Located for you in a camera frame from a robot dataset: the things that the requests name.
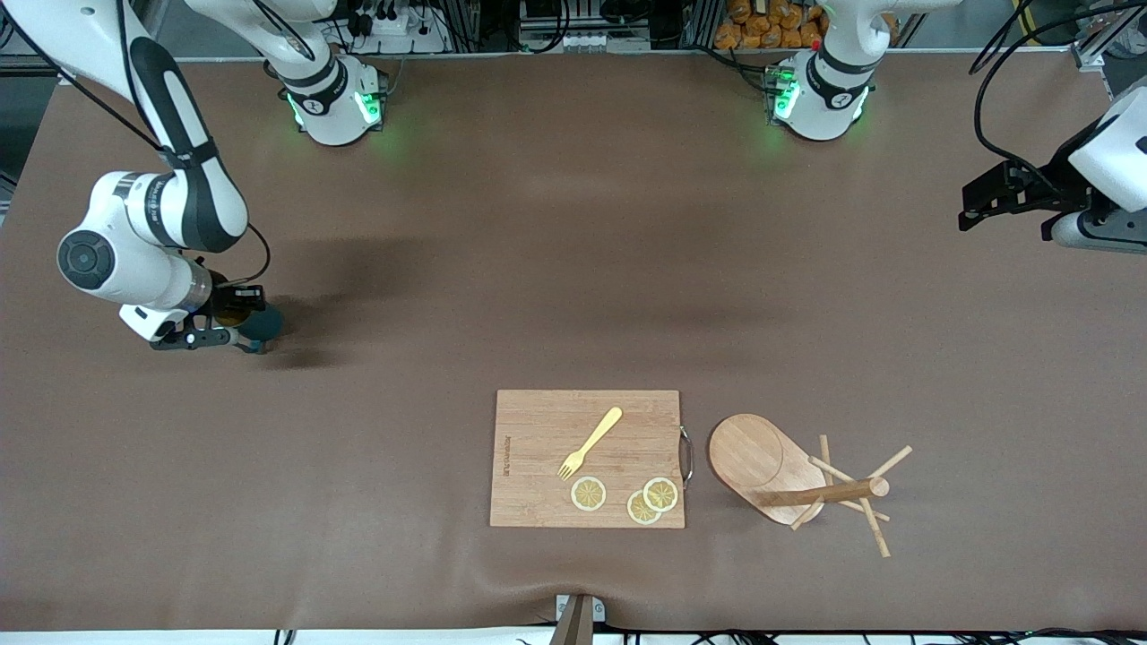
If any wooden cutting board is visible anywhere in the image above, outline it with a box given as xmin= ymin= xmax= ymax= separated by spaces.
xmin=489 ymin=390 xmax=695 ymax=529

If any dark green cup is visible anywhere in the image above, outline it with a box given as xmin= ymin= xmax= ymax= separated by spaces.
xmin=215 ymin=303 xmax=284 ymax=356

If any brown table cover mat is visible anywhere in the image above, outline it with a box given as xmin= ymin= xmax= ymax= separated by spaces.
xmin=0 ymin=49 xmax=1147 ymax=633

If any white power strip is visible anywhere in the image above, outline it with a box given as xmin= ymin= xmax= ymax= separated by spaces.
xmin=345 ymin=0 xmax=452 ymax=55

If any yellow plastic fork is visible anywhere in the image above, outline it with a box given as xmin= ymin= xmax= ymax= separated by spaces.
xmin=557 ymin=407 xmax=624 ymax=482

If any aluminium frame corner post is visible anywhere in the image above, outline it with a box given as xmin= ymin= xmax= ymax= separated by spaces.
xmin=1071 ymin=0 xmax=1147 ymax=74

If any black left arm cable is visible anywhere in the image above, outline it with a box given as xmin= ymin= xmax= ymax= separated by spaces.
xmin=970 ymin=0 xmax=1147 ymax=194

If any wooden cup rack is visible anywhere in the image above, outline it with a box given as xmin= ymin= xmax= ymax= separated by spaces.
xmin=708 ymin=413 xmax=914 ymax=559

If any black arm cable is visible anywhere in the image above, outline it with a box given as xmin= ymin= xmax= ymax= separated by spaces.
xmin=0 ymin=9 xmax=272 ymax=288
xmin=970 ymin=0 xmax=1147 ymax=194

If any black and white electronics rack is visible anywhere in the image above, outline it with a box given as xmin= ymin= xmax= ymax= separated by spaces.
xmin=518 ymin=0 xmax=655 ymax=53

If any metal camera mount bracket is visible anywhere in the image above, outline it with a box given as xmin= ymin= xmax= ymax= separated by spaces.
xmin=548 ymin=594 xmax=607 ymax=645

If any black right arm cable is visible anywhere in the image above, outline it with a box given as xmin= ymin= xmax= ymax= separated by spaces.
xmin=0 ymin=9 xmax=272 ymax=288

